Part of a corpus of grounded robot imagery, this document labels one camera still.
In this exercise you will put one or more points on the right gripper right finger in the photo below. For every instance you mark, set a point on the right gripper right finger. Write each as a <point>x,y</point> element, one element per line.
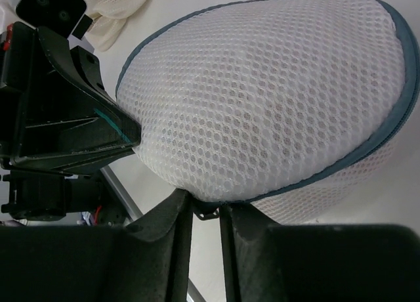
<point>267,261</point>

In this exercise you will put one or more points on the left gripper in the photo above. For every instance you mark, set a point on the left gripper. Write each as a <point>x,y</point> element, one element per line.
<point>73,129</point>

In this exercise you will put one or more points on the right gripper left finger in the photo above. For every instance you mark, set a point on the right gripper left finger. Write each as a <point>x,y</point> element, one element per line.
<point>147,260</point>

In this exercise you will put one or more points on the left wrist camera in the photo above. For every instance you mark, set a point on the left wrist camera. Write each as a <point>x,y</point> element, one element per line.
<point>65,17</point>

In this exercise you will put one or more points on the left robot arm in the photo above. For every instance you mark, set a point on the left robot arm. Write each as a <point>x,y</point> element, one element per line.
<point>41,196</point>

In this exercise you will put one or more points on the white mesh bag blue zipper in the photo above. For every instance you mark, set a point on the white mesh bag blue zipper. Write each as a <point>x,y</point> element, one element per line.
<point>287,104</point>

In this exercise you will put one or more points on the white mesh bag blue trim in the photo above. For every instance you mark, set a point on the white mesh bag blue trim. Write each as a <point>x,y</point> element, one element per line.
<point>109,18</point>

